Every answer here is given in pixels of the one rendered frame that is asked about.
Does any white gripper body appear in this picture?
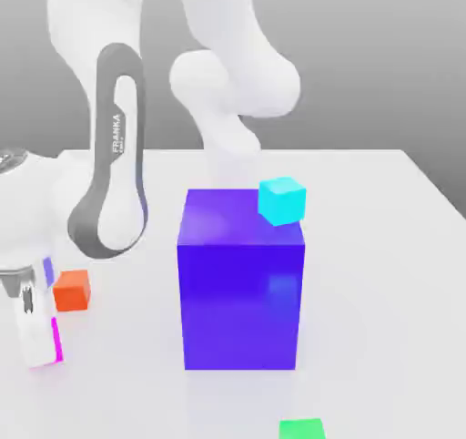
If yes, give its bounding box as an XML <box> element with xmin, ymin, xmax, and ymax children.
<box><xmin>14</xmin><ymin>260</ymin><xmax>60</xmax><ymax>368</ymax></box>

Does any small magenta cube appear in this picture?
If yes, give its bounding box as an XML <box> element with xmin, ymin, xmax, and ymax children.
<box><xmin>29</xmin><ymin>315</ymin><xmax>65</xmax><ymax>370</ymax></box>

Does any small orange cube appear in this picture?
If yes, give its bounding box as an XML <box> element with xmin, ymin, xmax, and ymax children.
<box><xmin>52</xmin><ymin>269</ymin><xmax>92</xmax><ymax>313</ymax></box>

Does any small cyan cube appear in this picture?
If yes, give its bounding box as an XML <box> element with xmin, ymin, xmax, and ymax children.
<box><xmin>257</xmin><ymin>176</ymin><xmax>308</xmax><ymax>228</ymax></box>

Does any small green cube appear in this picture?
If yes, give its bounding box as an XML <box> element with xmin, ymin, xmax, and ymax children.
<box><xmin>279</xmin><ymin>417</ymin><xmax>327</xmax><ymax>439</ymax></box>

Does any large purple box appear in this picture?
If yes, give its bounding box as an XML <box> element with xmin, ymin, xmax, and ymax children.
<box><xmin>177</xmin><ymin>188</ymin><xmax>306</xmax><ymax>372</ymax></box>

